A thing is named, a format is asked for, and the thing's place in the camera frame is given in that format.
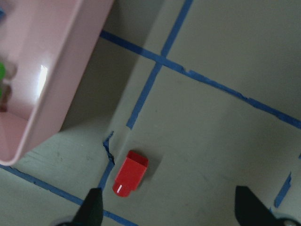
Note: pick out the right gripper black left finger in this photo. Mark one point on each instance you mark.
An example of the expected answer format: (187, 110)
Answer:
(91, 211)

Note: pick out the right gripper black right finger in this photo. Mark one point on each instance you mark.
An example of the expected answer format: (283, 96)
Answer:
(250, 211)

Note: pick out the red toy block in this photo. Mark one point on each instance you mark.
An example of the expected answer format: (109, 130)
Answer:
(130, 174)

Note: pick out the green toy block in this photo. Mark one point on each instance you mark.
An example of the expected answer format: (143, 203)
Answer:
(2, 76)

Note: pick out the pink plastic box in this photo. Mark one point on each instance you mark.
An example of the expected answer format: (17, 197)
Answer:
(45, 46)

